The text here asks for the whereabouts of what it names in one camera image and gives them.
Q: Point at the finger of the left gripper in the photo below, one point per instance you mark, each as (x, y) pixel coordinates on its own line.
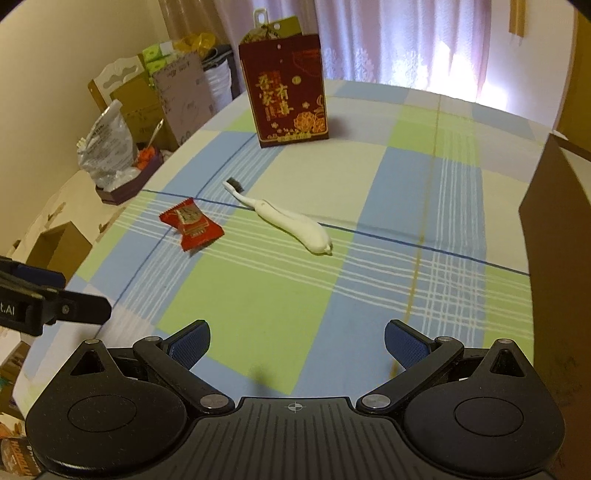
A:
(81, 308)
(35, 275)

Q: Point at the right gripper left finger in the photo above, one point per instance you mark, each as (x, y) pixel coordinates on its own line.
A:
(168, 361)

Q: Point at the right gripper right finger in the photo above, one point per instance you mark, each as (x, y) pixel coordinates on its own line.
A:
(425, 362)

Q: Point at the dark tray box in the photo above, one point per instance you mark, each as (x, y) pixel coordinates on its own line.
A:
(128, 183)

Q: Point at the red snack packet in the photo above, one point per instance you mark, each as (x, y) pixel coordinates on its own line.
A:
(195, 228)

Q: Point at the silver foil bag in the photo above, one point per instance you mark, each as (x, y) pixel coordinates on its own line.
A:
(108, 152)

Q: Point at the plaid tablecloth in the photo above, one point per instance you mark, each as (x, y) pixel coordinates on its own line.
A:
(297, 256)

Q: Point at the white electric toothbrush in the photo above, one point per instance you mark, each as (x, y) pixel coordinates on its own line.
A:
(308, 232)

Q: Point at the brown white cardboard box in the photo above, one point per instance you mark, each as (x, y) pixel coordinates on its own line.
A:
(555, 216)

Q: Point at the cardboard boxes pile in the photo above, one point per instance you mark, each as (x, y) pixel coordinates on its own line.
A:
(170, 90)

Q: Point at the pink lace curtain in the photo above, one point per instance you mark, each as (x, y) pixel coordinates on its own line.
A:
(510, 55)

